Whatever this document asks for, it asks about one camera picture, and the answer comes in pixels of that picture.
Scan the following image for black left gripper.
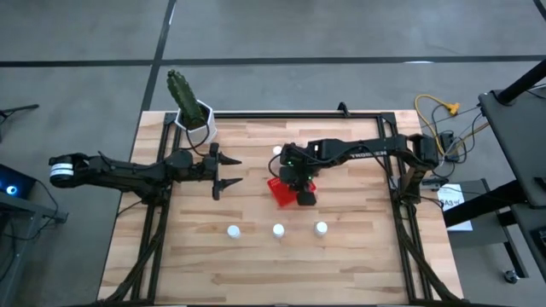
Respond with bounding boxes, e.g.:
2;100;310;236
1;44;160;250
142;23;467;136
195;142;244;201

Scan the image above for red plastic basket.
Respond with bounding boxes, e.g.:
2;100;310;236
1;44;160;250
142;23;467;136
267;177;317;209

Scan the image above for white hexagonal planter pot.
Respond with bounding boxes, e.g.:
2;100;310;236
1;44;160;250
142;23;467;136
174;100;218;145

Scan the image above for green cactus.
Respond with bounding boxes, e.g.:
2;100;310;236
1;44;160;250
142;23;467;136
166;69;206;129

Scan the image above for white paper sheet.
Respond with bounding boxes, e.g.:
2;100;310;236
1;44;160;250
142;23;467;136
437;182;473;232

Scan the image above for black table leg strut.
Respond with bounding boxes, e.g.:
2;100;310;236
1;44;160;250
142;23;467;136
443;178;530;229

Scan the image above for grey metal stand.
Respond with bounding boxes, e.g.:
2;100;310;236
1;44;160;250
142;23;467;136
0;194;69;307

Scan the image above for black computer with blue light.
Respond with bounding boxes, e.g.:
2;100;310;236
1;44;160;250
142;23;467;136
0;164;38;200

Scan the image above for black tripod leg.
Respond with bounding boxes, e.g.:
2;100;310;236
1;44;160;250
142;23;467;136
0;103;40;123

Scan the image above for black table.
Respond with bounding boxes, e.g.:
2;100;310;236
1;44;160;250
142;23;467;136
477;83;546;210

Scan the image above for black pole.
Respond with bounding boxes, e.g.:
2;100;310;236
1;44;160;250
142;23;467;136
497;59;546;106

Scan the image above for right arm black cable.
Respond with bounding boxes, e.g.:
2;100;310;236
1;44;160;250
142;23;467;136
267;153;285;182

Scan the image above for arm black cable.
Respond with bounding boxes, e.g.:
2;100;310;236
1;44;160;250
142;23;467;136
183;123;212;158
267;153;285;182

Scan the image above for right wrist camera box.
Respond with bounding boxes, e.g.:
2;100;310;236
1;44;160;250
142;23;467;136
296;190;318;207

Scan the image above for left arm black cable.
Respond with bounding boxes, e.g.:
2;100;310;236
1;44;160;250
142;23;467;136
183;123;212;158

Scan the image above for yellow extension cord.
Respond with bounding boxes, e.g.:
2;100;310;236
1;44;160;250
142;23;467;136
414;94;462;157

